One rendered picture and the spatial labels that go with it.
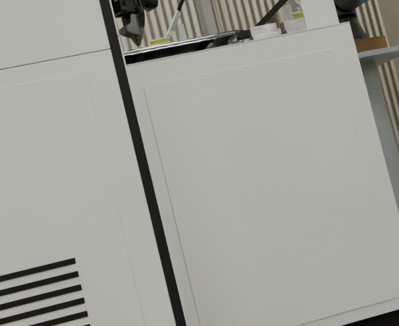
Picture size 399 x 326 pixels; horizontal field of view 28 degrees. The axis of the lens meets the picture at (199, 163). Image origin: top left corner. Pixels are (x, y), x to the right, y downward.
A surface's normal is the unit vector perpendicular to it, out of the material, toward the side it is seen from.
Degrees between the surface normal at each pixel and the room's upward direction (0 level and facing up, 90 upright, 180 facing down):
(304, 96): 90
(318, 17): 90
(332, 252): 90
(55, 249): 90
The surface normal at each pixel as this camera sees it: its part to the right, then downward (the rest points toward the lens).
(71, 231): 0.20, -0.11
